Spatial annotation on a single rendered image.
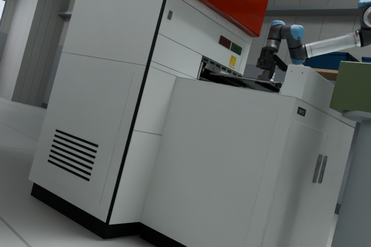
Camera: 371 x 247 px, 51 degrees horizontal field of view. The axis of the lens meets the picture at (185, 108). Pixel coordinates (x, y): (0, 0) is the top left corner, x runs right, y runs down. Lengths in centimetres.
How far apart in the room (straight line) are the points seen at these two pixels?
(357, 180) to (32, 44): 901
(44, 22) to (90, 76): 811
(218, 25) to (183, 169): 82
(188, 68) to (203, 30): 22
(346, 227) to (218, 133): 63
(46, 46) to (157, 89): 842
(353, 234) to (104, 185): 107
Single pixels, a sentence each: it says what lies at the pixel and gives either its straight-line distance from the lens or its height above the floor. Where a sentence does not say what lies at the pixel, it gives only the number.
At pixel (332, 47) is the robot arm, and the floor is 118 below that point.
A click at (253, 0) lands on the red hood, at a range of 236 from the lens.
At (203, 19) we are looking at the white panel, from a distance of 205.
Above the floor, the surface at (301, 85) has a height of 88.
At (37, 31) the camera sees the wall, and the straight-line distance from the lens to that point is 1006.
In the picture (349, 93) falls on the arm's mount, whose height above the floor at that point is 89.
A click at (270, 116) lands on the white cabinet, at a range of 161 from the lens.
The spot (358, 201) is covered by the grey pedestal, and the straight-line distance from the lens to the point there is 166.
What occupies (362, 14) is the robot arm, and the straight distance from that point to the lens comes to 212.
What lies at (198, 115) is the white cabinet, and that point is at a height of 66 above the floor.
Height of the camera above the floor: 63
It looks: 1 degrees up
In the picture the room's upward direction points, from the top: 14 degrees clockwise
